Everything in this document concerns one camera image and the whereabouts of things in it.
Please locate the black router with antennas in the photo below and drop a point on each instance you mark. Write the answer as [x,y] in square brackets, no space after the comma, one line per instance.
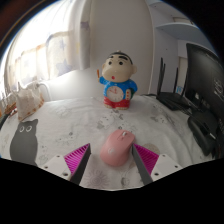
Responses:
[173,99]

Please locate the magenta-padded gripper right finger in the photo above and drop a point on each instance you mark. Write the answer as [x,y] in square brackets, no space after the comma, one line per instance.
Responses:
[148,160]

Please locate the white wall shelf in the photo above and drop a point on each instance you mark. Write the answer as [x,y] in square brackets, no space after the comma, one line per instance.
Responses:
[180,28]

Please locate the white printed tablecloth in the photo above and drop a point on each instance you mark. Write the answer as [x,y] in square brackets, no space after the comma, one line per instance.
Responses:
[76,123]

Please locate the cartoon boy figurine clock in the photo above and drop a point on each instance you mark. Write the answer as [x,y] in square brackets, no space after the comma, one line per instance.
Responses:
[117,83]

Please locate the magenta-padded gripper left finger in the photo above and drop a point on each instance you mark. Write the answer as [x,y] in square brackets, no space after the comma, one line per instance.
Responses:
[75,160]

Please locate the pink computer mouse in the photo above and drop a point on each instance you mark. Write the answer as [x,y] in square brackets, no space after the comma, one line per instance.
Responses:
[116,148]

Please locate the large white conch shell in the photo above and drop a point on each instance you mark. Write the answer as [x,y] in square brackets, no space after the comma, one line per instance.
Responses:
[29,101]

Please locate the white star-print curtain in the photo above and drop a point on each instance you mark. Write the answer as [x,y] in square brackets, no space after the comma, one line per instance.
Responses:
[50,50]

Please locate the dark grey cat-shaped mouse pad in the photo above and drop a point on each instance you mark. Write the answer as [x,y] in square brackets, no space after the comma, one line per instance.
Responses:
[24,143]

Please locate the black computer monitor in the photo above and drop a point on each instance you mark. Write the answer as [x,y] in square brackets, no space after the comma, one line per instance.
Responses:
[208,80]

